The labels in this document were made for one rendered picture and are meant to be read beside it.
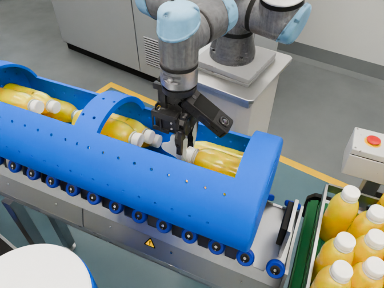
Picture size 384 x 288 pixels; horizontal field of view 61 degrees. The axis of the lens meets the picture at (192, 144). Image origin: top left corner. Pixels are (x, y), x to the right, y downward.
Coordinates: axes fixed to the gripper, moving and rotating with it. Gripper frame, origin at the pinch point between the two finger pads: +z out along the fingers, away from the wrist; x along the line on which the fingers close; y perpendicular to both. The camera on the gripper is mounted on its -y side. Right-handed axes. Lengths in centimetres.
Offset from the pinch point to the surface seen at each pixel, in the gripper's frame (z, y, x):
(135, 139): -0.6, 14.1, 1.1
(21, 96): -2, 51, 1
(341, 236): 5.4, -37.9, 3.6
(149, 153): -5.3, 5.8, 7.8
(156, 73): 102, 107, -170
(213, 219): 2.3, -11.9, 13.0
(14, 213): 60, 75, 9
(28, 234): 76, 75, 9
